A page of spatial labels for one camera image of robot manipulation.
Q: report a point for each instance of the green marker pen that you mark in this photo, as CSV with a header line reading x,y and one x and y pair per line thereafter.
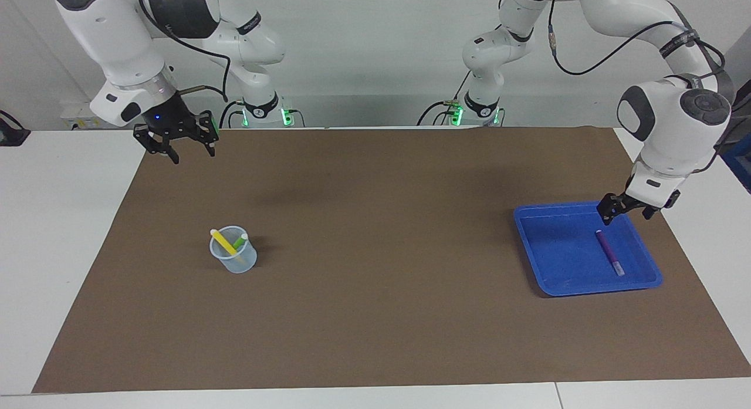
x,y
240,242

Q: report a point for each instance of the brown table mat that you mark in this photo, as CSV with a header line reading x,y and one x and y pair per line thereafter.
x,y
375,315

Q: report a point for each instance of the white power strip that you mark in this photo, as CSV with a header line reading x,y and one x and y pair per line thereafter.
x,y
76,118

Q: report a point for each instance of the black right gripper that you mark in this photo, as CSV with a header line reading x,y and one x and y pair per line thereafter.
x,y
173,118

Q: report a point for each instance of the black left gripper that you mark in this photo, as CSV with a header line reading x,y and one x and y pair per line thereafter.
x,y
631,200

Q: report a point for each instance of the translucent plastic cup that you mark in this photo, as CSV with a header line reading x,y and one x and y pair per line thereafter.
x,y
240,265

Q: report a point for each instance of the blue box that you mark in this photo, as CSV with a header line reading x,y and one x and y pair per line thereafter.
x,y
740,162

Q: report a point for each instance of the purple marker pen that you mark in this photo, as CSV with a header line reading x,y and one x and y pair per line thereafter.
x,y
609,252

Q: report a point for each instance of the blue plastic tray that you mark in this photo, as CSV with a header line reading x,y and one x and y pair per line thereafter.
x,y
557,233

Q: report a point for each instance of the black table clamp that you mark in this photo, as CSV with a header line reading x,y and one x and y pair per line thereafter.
x,y
12,136

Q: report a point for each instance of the yellow marker pen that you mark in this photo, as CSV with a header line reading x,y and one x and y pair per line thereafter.
x,y
223,242

